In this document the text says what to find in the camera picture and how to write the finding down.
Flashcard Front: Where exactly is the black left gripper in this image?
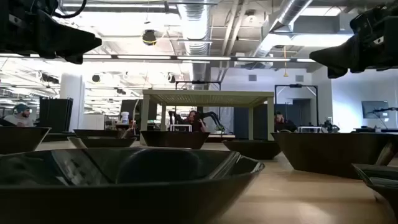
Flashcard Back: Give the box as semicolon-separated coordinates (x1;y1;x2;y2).
0;0;103;65

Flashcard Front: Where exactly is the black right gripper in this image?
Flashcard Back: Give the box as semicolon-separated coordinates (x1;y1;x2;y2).
309;1;398;79

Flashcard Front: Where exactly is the black wavy square mini plate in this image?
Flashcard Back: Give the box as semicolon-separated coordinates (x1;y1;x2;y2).
271;131;398;180
0;126;52;156
73;128;127;139

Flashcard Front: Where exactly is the black leaf-shaped mini plate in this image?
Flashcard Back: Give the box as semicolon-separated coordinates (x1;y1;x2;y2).
221;139;282;161
67;136;138;149
0;146;266;224

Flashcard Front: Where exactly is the small black square mini plate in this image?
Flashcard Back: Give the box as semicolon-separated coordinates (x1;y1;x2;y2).
139;130;211;151
352;162;398;220

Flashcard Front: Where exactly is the white round column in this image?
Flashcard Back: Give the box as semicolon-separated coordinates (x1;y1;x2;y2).
59;73;85;131

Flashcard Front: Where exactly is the black cabinet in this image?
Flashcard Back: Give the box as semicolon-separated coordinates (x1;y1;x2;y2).
39;97;74;134

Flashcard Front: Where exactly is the person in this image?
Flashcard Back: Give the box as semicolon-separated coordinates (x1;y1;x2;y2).
273;111;298;133
2;103;35;128
185;110;208;133

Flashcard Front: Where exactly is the dark partition panel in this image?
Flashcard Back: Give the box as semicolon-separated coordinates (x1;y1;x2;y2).
233;103;312;141

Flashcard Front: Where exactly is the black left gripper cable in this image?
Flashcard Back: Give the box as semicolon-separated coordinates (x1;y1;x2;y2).
52;0;88;19

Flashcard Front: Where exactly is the black gantry frame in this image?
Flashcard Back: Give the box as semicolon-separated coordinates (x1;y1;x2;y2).
175;80;222;91
274;83;319;128

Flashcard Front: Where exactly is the yellow hanging cord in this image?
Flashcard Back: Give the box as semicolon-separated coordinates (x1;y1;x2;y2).
282;45;289;78

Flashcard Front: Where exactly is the wall monitor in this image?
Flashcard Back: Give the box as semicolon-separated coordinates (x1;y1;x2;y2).
361;100;389;119

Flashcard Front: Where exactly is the silver round ventilation duct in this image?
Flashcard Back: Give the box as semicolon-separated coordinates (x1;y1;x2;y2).
250;0;313;58
175;0;215;82

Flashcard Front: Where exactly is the white metal frame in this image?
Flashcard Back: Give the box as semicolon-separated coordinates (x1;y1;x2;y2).
169;124;193;133
297;126;323;134

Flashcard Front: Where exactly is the long ceiling light rail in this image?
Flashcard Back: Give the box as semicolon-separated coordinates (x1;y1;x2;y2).
0;53;317;63

